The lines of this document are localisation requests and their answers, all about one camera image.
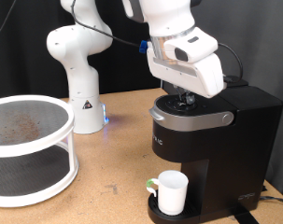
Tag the black Keurig coffee machine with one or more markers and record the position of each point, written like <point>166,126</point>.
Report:
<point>225,149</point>

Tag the white two-tier turntable shelf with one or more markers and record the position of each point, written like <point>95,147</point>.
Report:
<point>29,149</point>

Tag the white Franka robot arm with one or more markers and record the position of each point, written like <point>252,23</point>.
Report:
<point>85,46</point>

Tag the black backdrop curtain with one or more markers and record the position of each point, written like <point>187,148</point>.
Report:
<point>22,46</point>

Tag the grey partition panel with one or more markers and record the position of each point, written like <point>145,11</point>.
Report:
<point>256,31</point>

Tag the black tape strip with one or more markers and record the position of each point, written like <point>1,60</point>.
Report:
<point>245,217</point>

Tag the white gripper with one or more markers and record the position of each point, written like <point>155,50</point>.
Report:
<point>191,74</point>

